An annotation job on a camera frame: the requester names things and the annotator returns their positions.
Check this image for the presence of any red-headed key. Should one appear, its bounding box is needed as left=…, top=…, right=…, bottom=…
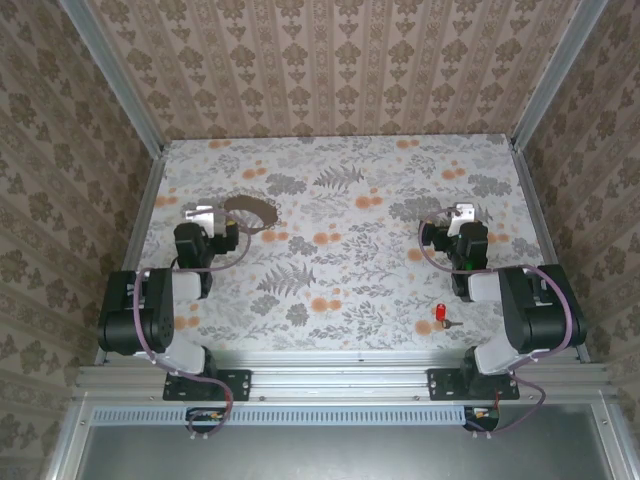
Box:
left=433, top=302, right=465, bottom=331

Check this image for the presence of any aluminium table side rail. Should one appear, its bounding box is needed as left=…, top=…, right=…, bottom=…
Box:
left=510, top=147, right=592, bottom=364
left=93, top=152, right=169, bottom=365

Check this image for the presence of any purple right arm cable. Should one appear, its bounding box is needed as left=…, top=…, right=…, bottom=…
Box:
left=418, top=207, right=576, bottom=439

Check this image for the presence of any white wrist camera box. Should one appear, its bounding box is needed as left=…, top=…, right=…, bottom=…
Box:
left=447, top=201, right=477, bottom=237
left=184, top=206, right=227, bottom=237

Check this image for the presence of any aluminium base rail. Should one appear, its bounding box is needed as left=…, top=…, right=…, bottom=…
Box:
left=72, top=349, right=621, bottom=402

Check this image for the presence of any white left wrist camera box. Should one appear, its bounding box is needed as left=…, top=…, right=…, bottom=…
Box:
left=184, top=206, right=227, bottom=237

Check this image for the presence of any aluminium lower frame bar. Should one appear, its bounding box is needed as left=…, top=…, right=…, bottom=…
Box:
left=592, top=399, right=640, bottom=480
left=43, top=399, right=96, bottom=480

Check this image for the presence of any aluminium frame post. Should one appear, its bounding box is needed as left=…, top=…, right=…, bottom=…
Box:
left=509, top=0, right=610, bottom=152
left=58, top=0, right=166, bottom=159

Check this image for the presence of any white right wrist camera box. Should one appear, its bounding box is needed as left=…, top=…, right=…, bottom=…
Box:
left=447, top=201, right=477, bottom=237

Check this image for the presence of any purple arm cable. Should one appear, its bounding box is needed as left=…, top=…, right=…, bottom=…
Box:
left=418, top=207, right=576, bottom=439
left=133, top=209, right=253, bottom=441

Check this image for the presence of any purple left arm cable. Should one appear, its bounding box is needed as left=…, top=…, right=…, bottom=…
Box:
left=133, top=209, right=253, bottom=441

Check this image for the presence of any grey metal panel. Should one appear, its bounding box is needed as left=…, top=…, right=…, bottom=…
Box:
left=74, top=424, right=619, bottom=480

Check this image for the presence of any black connector box with wires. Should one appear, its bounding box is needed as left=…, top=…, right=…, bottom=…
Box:
left=462, top=404, right=503, bottom=434
left=185, top=407, right=232, bottom=435

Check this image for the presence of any grey slotted cable duct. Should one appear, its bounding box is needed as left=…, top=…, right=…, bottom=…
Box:
left=92, top=404, right=466, bottom=427

